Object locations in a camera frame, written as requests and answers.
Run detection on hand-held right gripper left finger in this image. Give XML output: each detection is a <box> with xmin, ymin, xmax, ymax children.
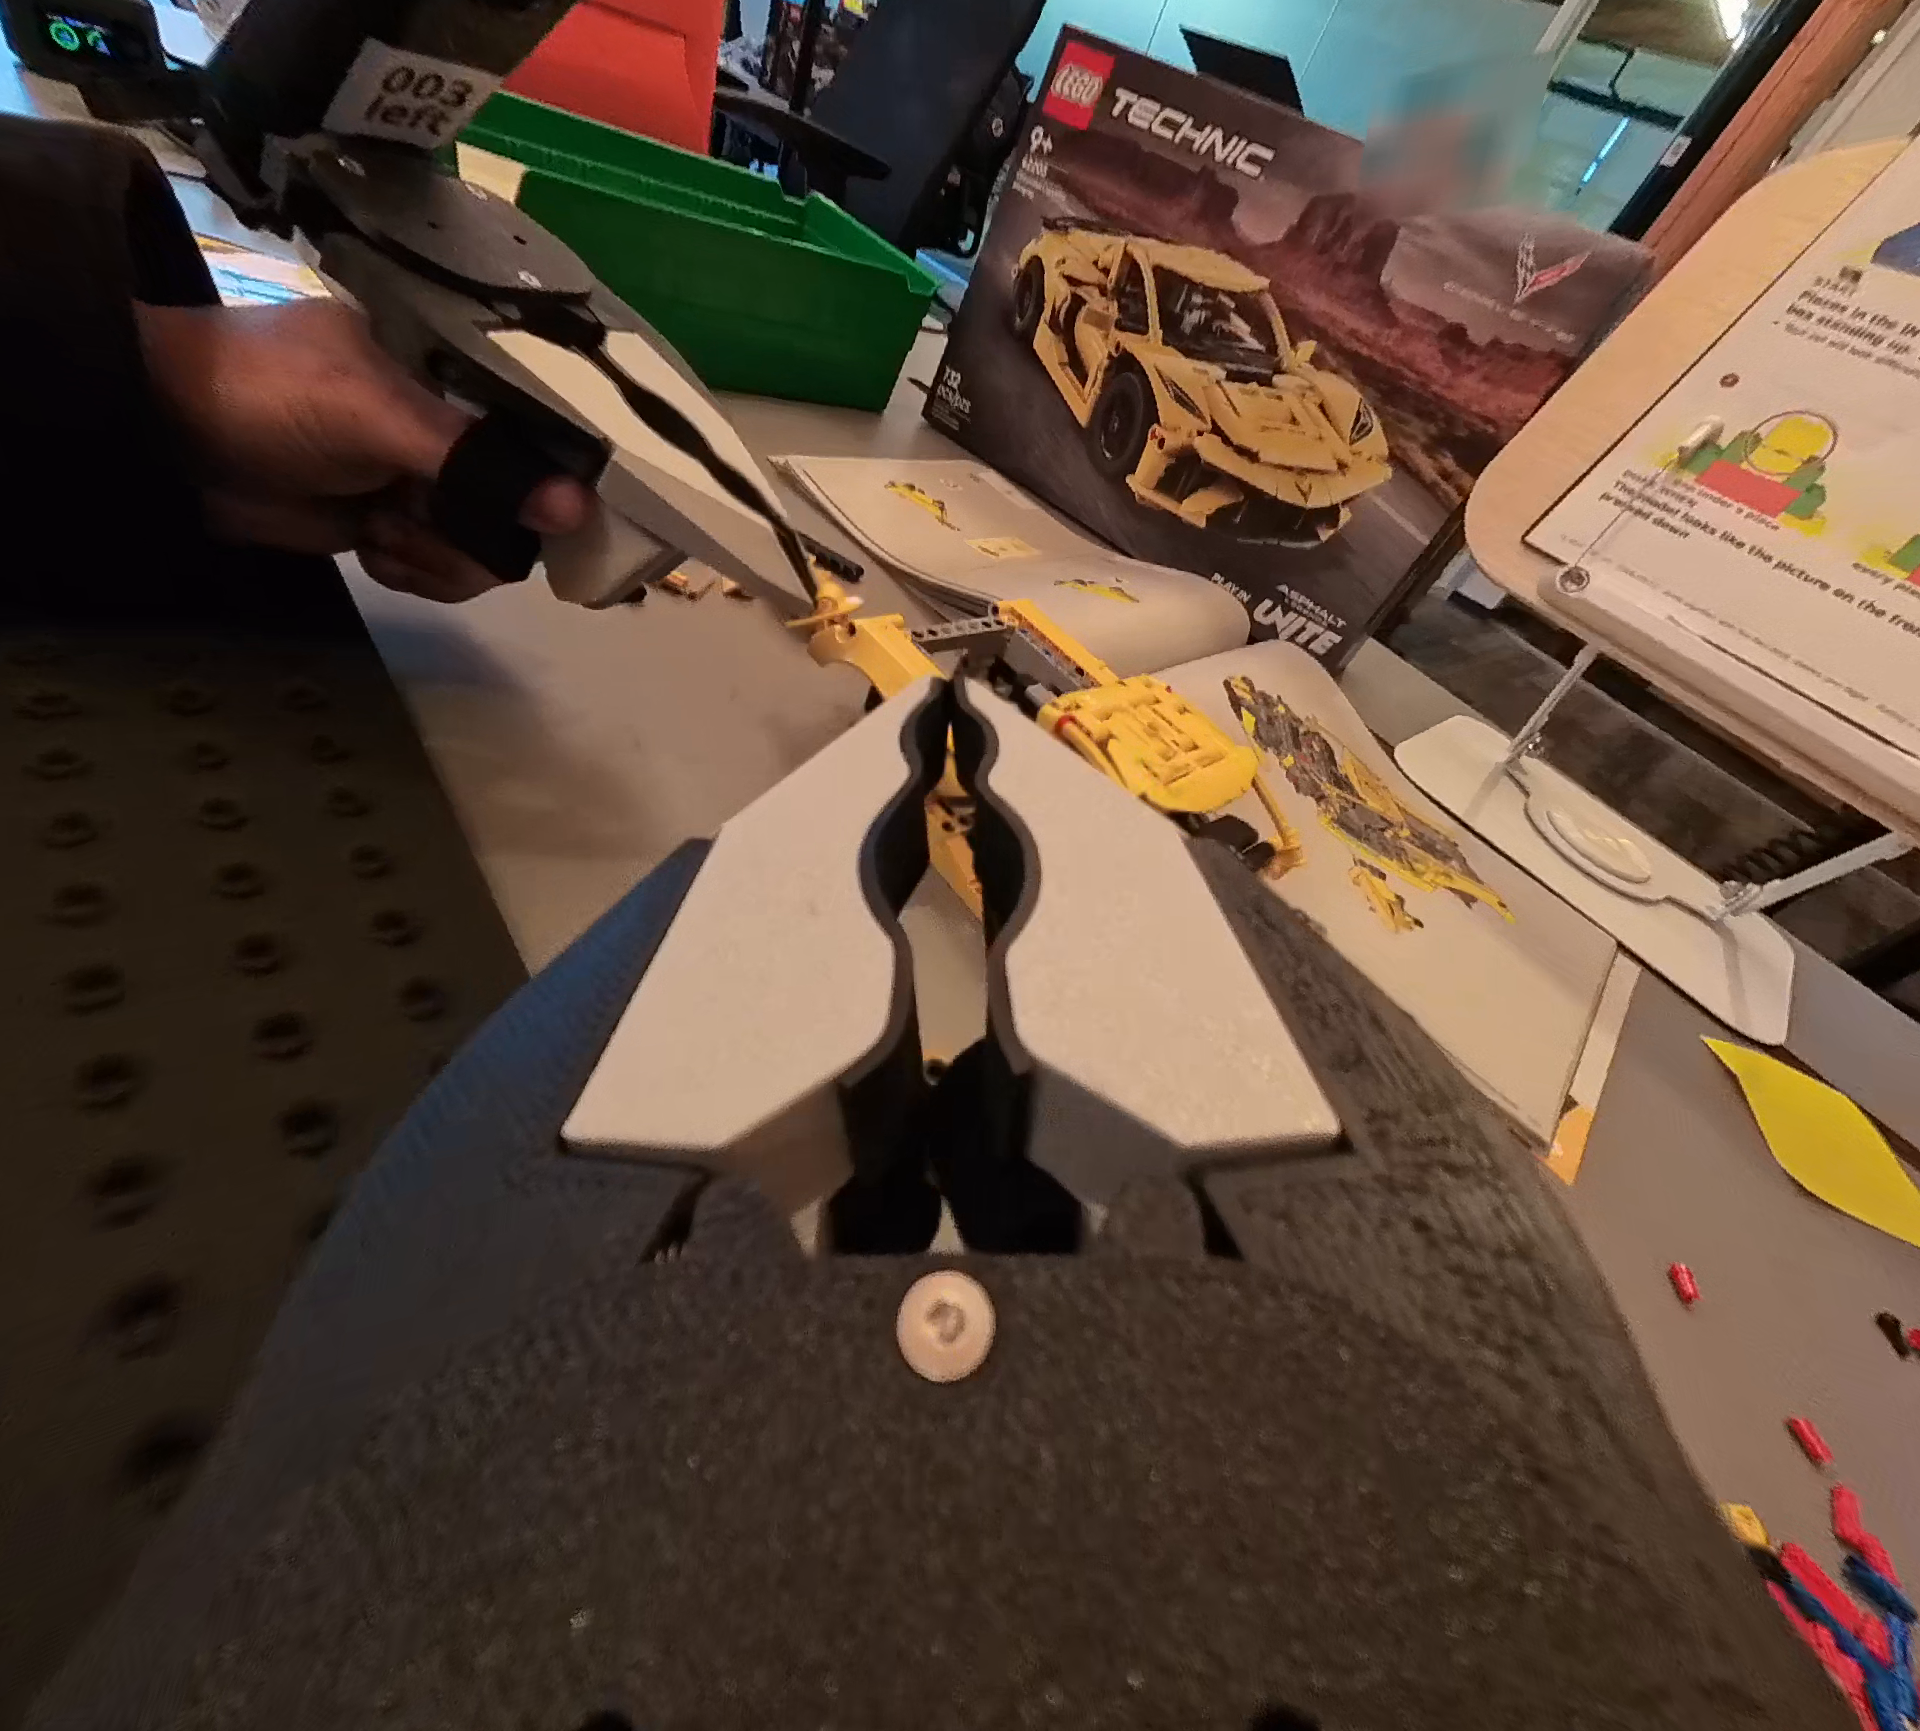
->
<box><xmin>564</xmin><ymin>681</ymin><xmax>942</xmax><ymax>1237</ymax></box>

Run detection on black office chair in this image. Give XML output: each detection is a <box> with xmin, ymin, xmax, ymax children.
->
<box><xmin>721</xmin><ymin>0</ymin><xmax>1070</xmax><ymax>270</ymax></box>

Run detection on printed instruction sheet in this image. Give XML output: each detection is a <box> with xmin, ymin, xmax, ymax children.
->
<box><xmin>1525</xmin><ymin>218</ymin><xmax>1920</xmax><ymax>751</ymax></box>

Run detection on toy car box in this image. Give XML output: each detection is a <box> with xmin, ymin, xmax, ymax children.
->
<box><xmin>925</xmin><ymin>22</ymin><xmax>1657</xmax><ymax>671</ymax></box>

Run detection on open instruction booklet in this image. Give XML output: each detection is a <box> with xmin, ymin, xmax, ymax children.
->
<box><xmin>775</xmin><ymin>451</ymin><xmax>1626</xmax><ymax>1151</ymax></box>

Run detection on person's left hand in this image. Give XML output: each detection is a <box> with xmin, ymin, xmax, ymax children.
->
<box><xmin>136</xmin><ymin>292</ymin><xmax>603</xmax><ymax>611</ymax></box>

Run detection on wooden document stand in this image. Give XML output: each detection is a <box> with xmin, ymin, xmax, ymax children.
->
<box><xmin>1396</xmin><ymin>128</ymin><xmax>1920</xmax><ymax>1045</ymax></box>

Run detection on yellow sticky note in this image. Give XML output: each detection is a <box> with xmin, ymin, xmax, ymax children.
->
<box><xmin>1703</xmin><ymin>1033</ymin><xmax>1920</xmax><ymax>1249</ymax></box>

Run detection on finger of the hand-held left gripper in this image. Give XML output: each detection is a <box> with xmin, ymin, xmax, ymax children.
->
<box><xmin>496</xmin><ymin>316</ymin><xmax>873</xmax><ymax>599</ymax></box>

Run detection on person's left forearm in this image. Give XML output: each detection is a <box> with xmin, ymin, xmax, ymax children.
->
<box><xmin>0</xmin><ymin>112</ymin><xmax>231</xmax><ymax>611</ymax></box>

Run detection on grey desk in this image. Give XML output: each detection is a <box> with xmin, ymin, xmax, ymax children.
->
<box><xmin>0</xmin><ymin>68</ymin><xmax>1920</xmax><ymax>1731</ymax></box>

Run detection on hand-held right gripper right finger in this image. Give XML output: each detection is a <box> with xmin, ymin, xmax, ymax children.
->
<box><xmin>955</xmin><ymin>681</ymin><xmax>1344</xmax><ymax>1223</ymax></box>

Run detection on black perforated mat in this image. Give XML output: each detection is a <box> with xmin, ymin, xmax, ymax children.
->
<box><xmin>0</xmin><ymin>597</ymin><xmax>530</xmax><ymax>1687</ymax></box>

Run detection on pile of small coloured pieces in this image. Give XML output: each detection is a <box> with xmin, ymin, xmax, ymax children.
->
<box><xmin>1667</xmin><ymin>1251</ymin><xmax>1920</xmax><ymax>1731</ymax></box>

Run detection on green plastic bin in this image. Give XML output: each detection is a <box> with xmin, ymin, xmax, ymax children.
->
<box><xmin>450</xmin><ymin>88</ymin><xmax>944</xmax><ymax>415</ymax></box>

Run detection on yellow brick car model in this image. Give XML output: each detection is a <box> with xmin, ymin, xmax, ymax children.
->
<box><xmin>787</xmin><ymin>561</ymin><xmax>1311</xmax><ymax>929</ymax></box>

